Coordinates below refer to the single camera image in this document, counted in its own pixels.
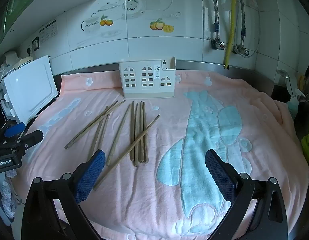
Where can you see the metal ladle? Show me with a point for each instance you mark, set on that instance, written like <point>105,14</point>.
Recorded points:
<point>287,80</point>

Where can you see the pile of chopsticks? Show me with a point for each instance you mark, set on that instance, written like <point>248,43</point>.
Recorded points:
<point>132,135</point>

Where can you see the white wall label sticker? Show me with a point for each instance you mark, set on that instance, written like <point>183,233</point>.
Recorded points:
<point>48,31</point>

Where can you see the pink printed blanket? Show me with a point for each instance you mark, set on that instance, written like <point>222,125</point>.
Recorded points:
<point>149,205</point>

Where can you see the metal water valve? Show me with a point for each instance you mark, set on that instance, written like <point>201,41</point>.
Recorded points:
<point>241,51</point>
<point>218,45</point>

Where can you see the white water purifier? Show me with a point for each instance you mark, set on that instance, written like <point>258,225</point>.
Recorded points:
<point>12,58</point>

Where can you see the green wall cabinet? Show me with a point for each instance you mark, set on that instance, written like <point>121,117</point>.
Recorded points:
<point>32,2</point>

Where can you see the white plastic utensil holder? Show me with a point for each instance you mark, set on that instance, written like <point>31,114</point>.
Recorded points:
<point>147,80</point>

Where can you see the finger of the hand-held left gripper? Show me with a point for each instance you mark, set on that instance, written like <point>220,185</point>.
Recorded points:
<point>14,130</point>
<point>32,138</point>

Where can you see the black wall socket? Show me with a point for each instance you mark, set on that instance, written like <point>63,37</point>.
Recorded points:
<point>35,43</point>

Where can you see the green plastic rack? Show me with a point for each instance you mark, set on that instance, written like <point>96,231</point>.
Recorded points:
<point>308,142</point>

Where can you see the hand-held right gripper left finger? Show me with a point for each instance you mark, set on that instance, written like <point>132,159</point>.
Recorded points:
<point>90,177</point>

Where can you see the white board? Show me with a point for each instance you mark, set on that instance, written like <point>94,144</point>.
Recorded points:
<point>29,90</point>

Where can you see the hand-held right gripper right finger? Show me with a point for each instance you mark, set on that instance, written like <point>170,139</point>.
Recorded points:
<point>219,177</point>

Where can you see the yellow gas pipe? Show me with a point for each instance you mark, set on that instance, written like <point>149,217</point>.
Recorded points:
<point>232,22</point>

